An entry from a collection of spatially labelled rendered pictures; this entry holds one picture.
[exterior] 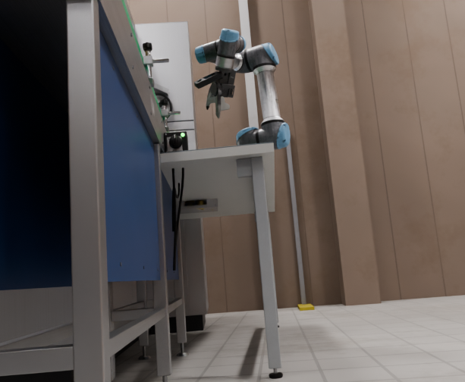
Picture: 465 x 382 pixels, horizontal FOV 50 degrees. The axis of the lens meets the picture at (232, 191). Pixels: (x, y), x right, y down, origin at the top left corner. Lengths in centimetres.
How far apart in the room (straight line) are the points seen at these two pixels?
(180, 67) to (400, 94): 243
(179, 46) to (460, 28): 304
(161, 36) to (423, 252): 301
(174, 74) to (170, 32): 32
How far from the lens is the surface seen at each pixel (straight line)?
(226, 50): 208
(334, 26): 505
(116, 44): 96
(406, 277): 487
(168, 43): 365
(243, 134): 242
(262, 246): 162
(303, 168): 484
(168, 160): 166
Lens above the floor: 32
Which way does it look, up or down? 10 degrees up
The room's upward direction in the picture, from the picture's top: 4 degrees counter-clockwise
